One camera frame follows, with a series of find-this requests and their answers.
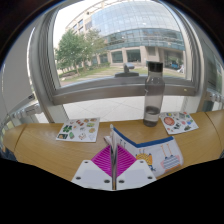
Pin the sticker sheet with green stickers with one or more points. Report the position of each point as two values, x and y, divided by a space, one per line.
78 130

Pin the glass office building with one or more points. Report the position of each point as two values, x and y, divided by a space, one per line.
140 26

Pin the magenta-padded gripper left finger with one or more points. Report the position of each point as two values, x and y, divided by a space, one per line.
91 175

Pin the white printed towel blue edge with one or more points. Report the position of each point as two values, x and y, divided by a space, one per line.
166 155

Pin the sticker sheet with round stickers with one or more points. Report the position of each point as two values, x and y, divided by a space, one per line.
178 122

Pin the clear bottle with black cap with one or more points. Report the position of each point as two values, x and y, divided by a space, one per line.
153 96

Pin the green tree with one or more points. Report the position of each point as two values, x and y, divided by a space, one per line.
73 50

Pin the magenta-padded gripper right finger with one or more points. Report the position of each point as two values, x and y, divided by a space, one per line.
136 175

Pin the grey window frame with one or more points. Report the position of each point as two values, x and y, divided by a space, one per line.
100 90

